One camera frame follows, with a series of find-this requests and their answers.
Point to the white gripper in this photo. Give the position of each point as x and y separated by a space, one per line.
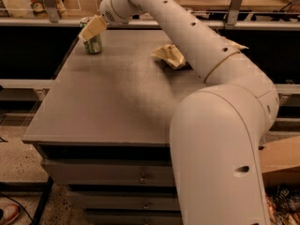
107 9

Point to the green soda can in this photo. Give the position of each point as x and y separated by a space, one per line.
93 45

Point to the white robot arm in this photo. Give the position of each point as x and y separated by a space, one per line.
215 132

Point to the brown yellow chip bag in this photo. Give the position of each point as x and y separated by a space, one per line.
171 56

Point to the grey drawer cabinet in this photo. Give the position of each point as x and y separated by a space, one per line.
105 121

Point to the top drawer knob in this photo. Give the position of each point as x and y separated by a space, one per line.
143 179

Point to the drawer knob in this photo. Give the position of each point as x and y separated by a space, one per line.
143 179
146 206

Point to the middle drawer knob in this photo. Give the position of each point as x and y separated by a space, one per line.
146 206

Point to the black table leg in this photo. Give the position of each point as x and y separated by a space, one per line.
42 202

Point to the white orange sneaker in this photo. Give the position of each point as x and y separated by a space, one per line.
9 213

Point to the cardboard box with snacks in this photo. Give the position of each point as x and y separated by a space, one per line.
280 163

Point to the metal railing bracket left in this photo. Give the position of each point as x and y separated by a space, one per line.
52 11

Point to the metal railing bracket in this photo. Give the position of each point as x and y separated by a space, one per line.
52 11
233 12

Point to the metal railing bracket right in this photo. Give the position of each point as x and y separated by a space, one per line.
233 12

